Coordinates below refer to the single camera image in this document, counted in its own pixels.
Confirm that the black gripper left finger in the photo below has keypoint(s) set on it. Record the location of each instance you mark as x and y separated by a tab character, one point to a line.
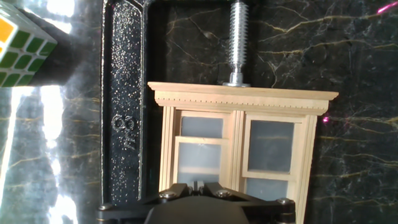
124	214

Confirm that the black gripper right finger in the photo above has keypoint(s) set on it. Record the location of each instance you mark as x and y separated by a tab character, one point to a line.
270	214

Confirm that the sliding wooden window sash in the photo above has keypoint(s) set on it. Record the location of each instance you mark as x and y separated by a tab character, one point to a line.
199	155

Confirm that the black metal C-clamp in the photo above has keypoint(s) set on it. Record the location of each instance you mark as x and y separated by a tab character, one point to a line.
124	93

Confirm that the black marble pattern mat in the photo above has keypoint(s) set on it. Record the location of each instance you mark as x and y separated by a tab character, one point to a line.
357	77

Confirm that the Rubik's cube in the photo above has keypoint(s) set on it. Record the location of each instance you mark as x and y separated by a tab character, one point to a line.
21	59

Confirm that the miniature wooden window frame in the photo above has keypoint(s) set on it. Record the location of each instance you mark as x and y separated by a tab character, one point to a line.
242	98

